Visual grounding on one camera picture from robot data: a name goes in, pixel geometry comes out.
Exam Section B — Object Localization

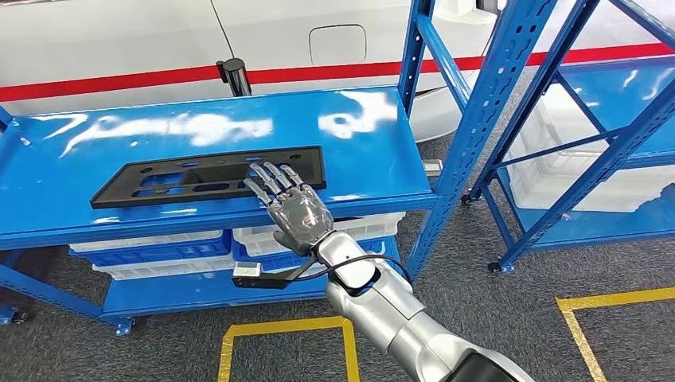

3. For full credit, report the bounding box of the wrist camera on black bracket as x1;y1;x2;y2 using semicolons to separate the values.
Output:
232;252;318;290

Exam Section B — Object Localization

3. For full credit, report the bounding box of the black stanchion post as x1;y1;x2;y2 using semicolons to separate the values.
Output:
216;57;253;98

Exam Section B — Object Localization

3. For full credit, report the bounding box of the black plastic car part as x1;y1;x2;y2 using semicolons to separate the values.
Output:
89;146;328;210

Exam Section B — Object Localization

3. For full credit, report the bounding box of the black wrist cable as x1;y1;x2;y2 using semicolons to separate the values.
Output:
287;254;413;288

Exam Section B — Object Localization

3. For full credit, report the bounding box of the white plastic crate stack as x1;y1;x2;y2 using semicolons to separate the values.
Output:
503;84;675;213

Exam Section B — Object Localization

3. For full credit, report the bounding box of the blue metal shelf rack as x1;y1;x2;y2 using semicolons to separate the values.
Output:
0;0;560;338
461;0;675;275

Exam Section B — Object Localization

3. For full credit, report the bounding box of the red barrier belt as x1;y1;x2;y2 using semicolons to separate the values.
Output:
246;41;675;85
0;65;220;103

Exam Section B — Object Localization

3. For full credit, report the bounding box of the yellow floor tape square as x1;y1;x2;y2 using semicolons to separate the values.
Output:
217;316;361;382
555;286;675;382

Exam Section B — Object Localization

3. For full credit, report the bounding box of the white car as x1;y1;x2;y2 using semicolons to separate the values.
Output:
0;0;502;143

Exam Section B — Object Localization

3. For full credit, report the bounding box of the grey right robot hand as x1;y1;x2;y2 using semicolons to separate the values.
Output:
242;161;335;259

